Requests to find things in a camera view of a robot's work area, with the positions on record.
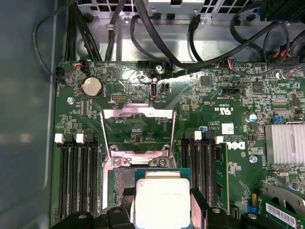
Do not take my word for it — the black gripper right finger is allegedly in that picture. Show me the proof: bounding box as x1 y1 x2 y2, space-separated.
190 187 293 229

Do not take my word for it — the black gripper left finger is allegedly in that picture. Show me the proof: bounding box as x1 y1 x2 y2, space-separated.
50 187 135 229

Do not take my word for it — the silver CPU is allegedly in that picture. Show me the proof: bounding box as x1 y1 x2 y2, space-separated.
133 168 191 229

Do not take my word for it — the metal socket cover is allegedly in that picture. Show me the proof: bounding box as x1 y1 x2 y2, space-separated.
100 106 177 167

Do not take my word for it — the black graphics card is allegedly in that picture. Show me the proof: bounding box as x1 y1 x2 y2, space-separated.
263 183 305 229

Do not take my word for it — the white motherboard sticker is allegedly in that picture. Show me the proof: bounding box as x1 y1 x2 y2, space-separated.
221 123 234 135

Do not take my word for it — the silver chipset heatsink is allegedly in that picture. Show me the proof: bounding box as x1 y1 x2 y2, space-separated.
264 123 305 167

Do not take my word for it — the blue round capacitor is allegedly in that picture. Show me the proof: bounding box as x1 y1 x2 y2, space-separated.
244 113 258 124

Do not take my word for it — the green motherboard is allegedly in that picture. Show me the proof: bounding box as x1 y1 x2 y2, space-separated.
53 61 305 229

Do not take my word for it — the silver internal USB port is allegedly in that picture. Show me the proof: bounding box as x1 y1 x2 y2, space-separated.
149 82 158 101

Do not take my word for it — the round coin battery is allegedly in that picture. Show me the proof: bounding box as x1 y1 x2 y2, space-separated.
82 76 103 97

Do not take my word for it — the long black wire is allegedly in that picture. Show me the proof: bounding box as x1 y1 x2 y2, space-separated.
171 21 286 70

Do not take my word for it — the black wire with zip tie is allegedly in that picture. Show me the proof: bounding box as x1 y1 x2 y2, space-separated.
104 0 128 62

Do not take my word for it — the black braided wire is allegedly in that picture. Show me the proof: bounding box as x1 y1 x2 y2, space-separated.
285 31 305 64

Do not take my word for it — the thick black wire bundle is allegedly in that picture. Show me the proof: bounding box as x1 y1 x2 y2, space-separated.
64 0 102 63

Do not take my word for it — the thin black wire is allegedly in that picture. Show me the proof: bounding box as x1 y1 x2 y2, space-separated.
32 0 77 81

